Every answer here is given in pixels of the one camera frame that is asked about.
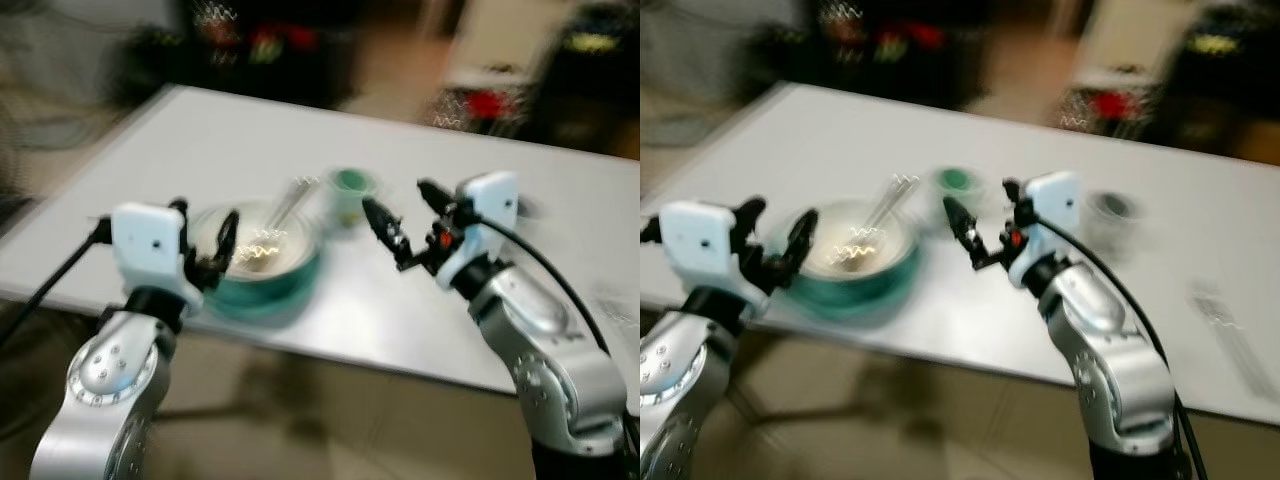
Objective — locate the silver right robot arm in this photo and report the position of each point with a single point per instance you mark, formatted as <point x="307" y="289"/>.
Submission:
<point x="545" y="345"/>
<point x="1110" y="345"/>

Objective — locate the green bowl with white inside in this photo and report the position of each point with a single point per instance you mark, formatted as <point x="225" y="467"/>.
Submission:
<point x="850" y="297"/>
<point x="270" y="292"/>

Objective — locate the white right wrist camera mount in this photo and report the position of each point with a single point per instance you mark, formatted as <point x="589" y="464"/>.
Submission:
<point x="1055" y="220"/>
<point x="492" y="215"/>

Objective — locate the small green cup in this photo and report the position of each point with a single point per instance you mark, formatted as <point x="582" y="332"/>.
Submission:
<point x="962" y="180"/>
<point x="352" y="181"/>

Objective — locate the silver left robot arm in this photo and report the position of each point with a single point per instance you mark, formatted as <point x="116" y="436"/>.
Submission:
<point x="100" y="385"/>
<point x="680" y="375"/>

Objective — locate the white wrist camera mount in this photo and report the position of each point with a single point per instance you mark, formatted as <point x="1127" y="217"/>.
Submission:
<point x="700" y="240"/>
<point x="492" y="215"/>
<point x="1055" y="220"/>
<point x="145" y="245"/>

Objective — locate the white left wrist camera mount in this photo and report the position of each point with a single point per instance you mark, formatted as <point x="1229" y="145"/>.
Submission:
<point x="700" y="240"/>
<point x="145" y="245"/>

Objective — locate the metal spoon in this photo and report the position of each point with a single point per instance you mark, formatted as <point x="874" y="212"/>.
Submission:
<point x="290" y="205"/>
<point x="890" y="205"/>

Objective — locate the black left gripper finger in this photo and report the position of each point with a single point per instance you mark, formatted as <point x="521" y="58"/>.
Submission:
<point x="183" y="208"/>
<point x="805" y="238"/>
<point x="228" y="240"/>
<point x="752" y="215"/>

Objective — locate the black case with yellow print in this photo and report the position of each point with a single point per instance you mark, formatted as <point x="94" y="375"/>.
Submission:
<point x="1220" y="60"/>
<point x="590" y="60"/>

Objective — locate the black shelf with coloured items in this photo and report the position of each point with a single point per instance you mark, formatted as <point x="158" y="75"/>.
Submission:
<point x="880" y="45"/>
<point x="250" y="45"/>

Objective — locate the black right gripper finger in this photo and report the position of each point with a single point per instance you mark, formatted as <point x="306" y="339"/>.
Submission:
<point x="436" y="197"/>
<point x="388" y="228"/>
<point x="1012" y="195"/>
<point x="964" y="228"/>

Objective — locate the metal cutlery piece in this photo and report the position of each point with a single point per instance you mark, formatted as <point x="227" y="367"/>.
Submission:
<point x="620" y="310"/>
<point x="1220" y="315"/>

